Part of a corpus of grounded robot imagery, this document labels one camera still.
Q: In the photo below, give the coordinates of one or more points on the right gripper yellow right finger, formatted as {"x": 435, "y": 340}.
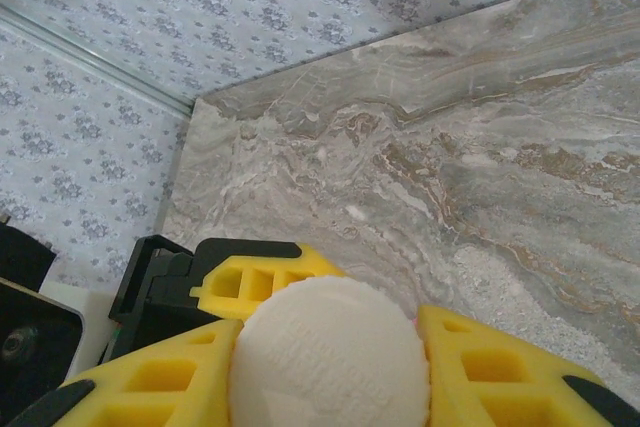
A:
{"x": 500, "y": 387}

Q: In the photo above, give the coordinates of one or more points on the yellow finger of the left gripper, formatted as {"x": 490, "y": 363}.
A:
{"x": 280, "y": 263}

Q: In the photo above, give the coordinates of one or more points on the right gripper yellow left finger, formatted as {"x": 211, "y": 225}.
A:
{"x": 150, "y": 387}

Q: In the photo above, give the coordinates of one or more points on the white ribbed bottle cap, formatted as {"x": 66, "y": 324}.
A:
{"x": 330, "y": 357}

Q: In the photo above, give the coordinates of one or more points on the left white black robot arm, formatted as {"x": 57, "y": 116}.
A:
{"x": 22, "y": 257}

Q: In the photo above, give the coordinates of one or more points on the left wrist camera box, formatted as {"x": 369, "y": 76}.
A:
{"x": 35, "y": 342}

